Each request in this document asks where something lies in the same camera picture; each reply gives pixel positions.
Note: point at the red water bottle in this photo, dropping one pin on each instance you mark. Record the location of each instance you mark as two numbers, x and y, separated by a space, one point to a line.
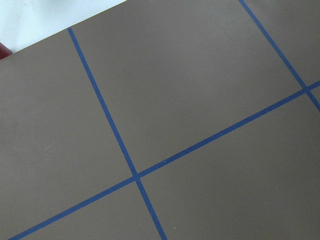
4 51

